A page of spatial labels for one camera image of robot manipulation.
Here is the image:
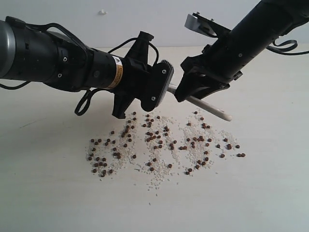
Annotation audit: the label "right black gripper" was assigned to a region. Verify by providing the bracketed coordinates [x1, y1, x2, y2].
[174, 44, 243, 102]

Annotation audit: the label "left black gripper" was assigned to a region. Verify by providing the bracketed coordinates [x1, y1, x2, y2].
[111, 31, 174, 118]

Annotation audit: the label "white wooden paint brush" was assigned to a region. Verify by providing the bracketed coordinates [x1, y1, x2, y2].
[168, 83, 233, 121]

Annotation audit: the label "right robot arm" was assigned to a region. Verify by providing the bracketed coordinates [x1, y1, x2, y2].
[174, 0, 309, 102]

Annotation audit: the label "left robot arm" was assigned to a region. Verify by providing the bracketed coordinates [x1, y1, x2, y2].
[0, 16, 174, 119]

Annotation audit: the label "scattered rice and brown pellets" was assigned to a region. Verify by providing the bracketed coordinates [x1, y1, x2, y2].
[84, 108, 247, 213]

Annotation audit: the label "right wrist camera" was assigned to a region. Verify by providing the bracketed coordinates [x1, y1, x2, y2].
[184, 13, 231, 38]

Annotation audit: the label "small white wall hook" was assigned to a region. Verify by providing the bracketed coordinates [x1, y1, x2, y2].
[98, 10, 107, 15]

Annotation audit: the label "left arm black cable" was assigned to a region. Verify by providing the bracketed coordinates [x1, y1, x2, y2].
[0, 23, 160, 116]

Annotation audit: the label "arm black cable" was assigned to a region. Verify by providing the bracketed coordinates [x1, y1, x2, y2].
[0, 23, 160, 116]
[266, 36, 309, 56]

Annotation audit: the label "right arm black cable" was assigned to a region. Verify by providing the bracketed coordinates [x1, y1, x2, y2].
[266, 36, 309, 56]

